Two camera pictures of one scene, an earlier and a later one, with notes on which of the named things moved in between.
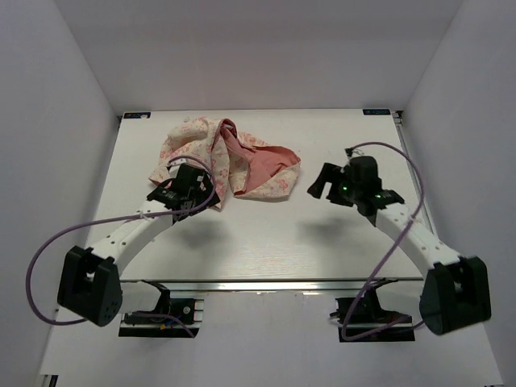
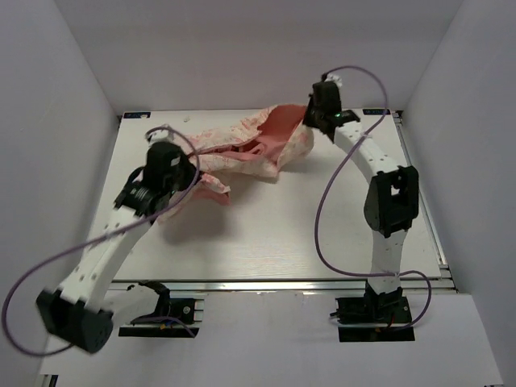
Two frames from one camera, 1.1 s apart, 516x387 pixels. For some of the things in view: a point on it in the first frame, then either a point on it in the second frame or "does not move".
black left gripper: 205,195 -> 190,168
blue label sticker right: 376,111 does not move
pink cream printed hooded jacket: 247,166 -> 278,137
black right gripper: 333,174 -> 309,119
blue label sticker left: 136,114 does not move
